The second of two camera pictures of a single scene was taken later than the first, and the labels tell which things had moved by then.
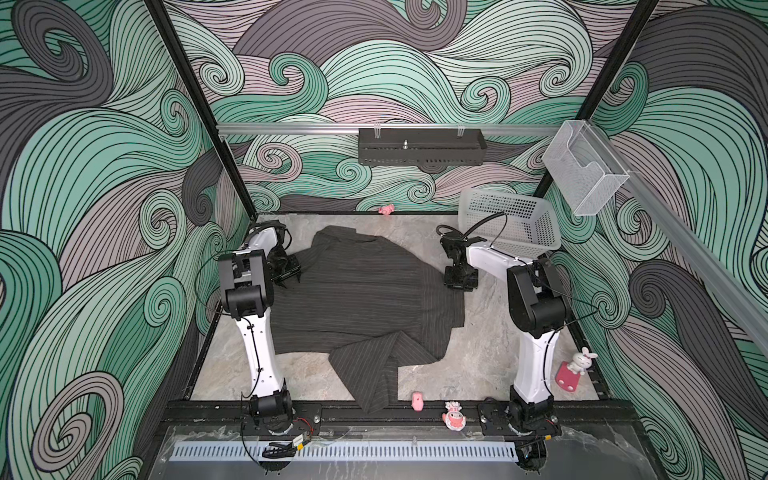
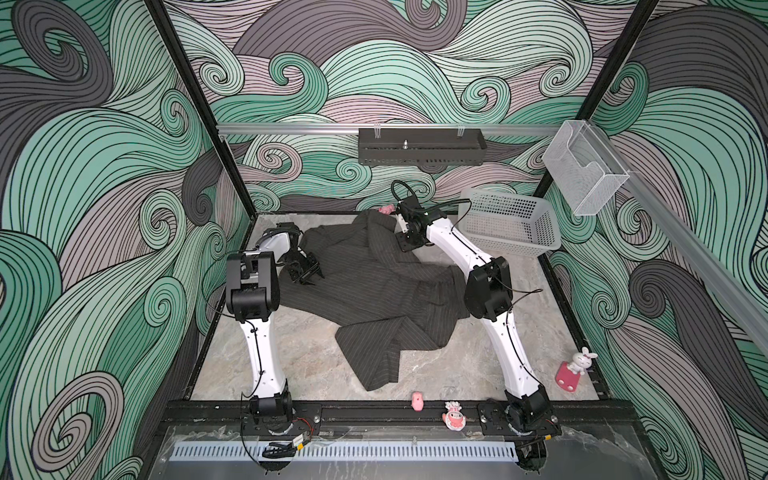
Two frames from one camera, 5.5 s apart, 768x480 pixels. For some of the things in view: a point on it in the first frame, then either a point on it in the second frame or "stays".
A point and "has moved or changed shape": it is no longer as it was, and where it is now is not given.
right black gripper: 471,284 to 403,244
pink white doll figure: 454,417 stays
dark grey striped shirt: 356,295 has moved or changed shape
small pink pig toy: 386,210 stays
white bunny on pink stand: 568,374 stays
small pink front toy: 417,401 stays
